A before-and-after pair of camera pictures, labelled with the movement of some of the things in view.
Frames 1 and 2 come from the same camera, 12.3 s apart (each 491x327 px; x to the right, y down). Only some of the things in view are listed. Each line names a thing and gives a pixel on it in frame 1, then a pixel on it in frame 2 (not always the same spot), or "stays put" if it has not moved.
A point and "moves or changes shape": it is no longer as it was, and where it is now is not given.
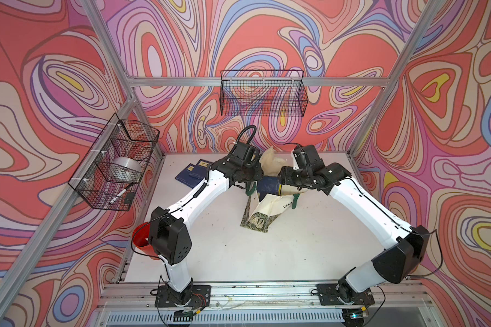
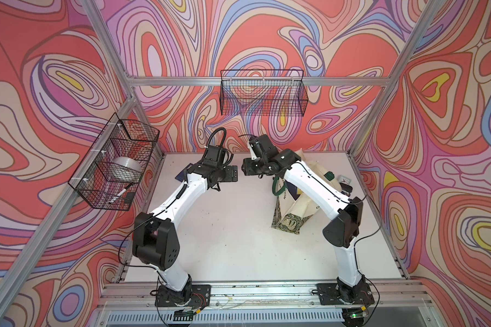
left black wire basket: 108,176 stays put
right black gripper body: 297,178 → 256,167
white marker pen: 113,199 stays put
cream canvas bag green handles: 260,214 → 290,214
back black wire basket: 263,93 stays put
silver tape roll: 125,169 stays put
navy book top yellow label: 202,168 moves or changes shape
